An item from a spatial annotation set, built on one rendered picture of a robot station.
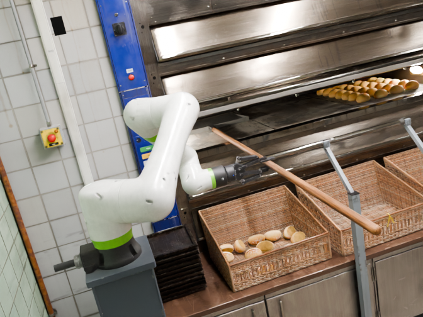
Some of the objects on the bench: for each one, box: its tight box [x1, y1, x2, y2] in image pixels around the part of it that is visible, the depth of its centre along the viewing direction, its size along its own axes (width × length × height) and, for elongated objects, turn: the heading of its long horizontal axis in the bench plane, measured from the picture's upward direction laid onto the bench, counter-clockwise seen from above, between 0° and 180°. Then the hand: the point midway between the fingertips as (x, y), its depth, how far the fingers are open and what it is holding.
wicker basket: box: [198, 185, 332, 292], centre depth 238 cm, size 49×56×28 cm
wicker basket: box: [295, 160, 423, 257], centre depth 249 cm, size 49×56×28 cm
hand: (267, 163), depth 198 cm, fingers closed on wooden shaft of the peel, 3 cm apart
